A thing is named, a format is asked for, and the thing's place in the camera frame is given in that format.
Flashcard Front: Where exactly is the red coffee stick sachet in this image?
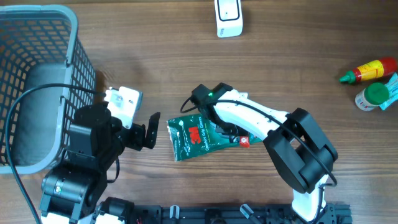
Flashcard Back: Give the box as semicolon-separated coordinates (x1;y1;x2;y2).
239;136;250;148

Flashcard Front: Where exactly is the green 3M gloves packet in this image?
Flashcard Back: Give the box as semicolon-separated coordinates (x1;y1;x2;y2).
167;114;261;161

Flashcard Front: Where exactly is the green lid jar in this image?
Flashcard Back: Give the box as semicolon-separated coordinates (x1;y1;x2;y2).
354;83;389;111

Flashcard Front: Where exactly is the red sauce bottle green cap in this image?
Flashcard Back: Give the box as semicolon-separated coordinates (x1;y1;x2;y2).
339;57;397;84

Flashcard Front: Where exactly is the light teal tissue pack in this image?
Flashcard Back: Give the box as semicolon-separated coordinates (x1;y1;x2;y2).
379;73;398;111

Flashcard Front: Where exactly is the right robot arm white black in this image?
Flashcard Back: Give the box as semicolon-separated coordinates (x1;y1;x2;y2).
189;83;338;223

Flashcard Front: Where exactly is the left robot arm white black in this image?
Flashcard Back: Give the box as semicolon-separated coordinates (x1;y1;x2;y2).
39;102;160;223

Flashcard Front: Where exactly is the white barcode scanner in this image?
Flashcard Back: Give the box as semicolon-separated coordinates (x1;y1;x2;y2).
214;0;243;38

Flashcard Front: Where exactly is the grey plastic mesh basket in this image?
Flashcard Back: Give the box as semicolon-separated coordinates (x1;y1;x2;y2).
1;5;96;174

